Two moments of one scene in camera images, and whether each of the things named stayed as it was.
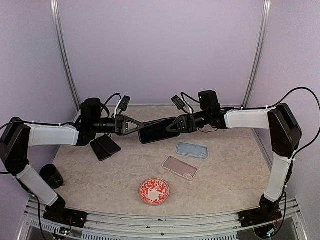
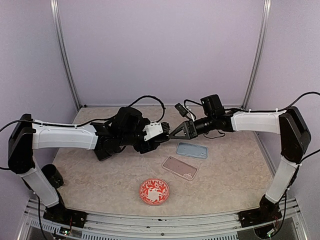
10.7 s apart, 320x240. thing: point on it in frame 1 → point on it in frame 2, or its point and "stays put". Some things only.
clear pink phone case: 183,169 stays put
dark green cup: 50,173 stays put
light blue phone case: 193,150 stays put
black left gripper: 121,128 → 147,147
